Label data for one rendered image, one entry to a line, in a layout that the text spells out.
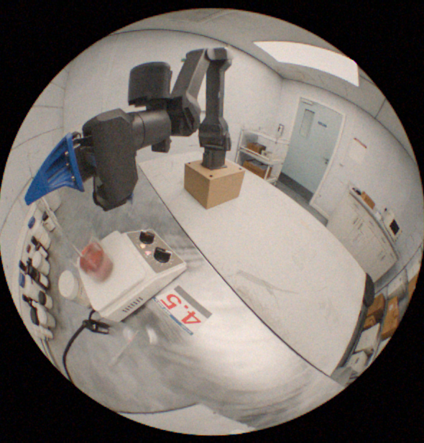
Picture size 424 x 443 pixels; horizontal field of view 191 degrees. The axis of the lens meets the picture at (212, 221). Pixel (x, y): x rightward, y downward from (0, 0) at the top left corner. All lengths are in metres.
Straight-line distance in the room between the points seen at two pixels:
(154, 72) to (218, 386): 0.48
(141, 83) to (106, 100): 1.41
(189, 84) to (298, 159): 2.82
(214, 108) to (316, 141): 2.61
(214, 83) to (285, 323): 0.57
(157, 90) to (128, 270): 0.25
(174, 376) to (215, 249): 0.31
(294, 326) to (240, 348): 0.13
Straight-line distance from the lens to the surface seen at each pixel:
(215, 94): 0.39
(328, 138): 2.87
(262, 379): 0.34
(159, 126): 0.19
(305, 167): 2.96
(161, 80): 0.20
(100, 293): 0.25
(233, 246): 0.36
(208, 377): 0.30
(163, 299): 0.26
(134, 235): 0.31
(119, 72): 1.68
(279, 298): 0.34
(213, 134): 0.38
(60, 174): 0.15
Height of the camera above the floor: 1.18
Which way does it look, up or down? 45 degrees down
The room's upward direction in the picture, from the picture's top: 9 degrees clockwise
